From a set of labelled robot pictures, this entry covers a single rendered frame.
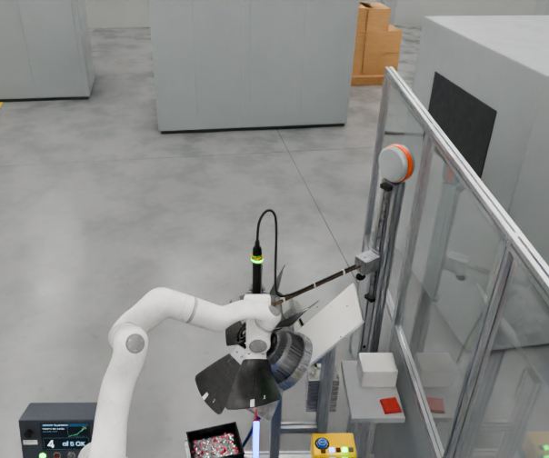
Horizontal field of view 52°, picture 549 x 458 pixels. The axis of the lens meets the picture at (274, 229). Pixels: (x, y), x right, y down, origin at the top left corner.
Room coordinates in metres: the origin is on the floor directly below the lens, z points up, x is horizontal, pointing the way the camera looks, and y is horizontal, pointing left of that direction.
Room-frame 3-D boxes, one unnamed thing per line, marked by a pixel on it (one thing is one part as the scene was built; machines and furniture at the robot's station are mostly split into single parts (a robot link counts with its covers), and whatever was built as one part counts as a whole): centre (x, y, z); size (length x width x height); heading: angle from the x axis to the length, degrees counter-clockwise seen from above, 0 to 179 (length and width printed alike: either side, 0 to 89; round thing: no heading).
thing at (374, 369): (1.98, -0.51, 0.91); 0.17 x 0.16 x 0.11; 93
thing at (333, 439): (1.41, -0.25, 1.02); 0.16 x 0.10 x 0.11; 93
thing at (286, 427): (1.90, -0.15, 0.56); 0.19 x 0.04 x 0.04; 93
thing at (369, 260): (2.14, -0.43, 1.41); 0.10 x 0.07 x 0.08; 128
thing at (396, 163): (2.20, -0.51, 1.88); 0.17 x 0.15 x 0.16; 3
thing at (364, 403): (1.90, -0.48, 0.84); 0.36 x 0.24 x 0.03; 3
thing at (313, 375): (2.00, -0.26, 0.73); 0.15 x 0.09 x 0.22; 93
